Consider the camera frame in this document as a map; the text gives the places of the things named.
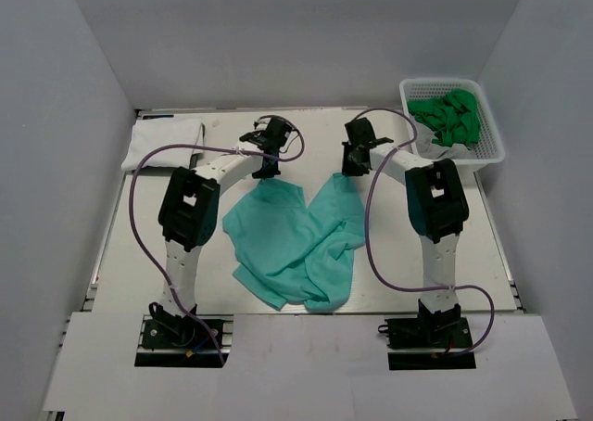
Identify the teal t-shirt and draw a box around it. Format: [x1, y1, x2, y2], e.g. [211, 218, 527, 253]
[222, 173, 365, 313]

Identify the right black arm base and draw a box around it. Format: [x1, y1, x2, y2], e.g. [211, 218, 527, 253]
[378, 301, 473, 350]

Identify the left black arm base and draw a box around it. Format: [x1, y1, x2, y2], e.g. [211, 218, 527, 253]
[139, 302, 215, 351]

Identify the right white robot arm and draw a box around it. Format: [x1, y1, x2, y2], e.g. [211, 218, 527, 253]
[342, 138, 469, 346]

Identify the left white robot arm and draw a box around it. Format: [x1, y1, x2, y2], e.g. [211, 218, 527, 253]
[158, 132, 288, 346]

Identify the white t-shirt in basket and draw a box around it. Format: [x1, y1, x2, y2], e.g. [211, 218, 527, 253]
[416, 131, 473, 159]

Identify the white plastic basket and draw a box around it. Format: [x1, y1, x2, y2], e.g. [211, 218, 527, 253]
[399, 78, 505, 171]

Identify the green t-shirt in basket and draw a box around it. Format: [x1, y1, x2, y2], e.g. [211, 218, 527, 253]
[407, 89, 481, 148]

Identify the folded white t-shirt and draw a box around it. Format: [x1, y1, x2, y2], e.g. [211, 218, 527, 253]
[121, 117, 206, 172]

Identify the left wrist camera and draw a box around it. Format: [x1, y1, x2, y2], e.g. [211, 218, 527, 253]
[239, 118, 292, 151]

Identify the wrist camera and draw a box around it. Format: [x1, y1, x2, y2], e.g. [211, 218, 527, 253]
[239, 118, 292, 151]
[345, 118, 393, 149]

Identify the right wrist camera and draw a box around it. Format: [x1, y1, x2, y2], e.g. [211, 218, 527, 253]
[345, 118, 393, 149]

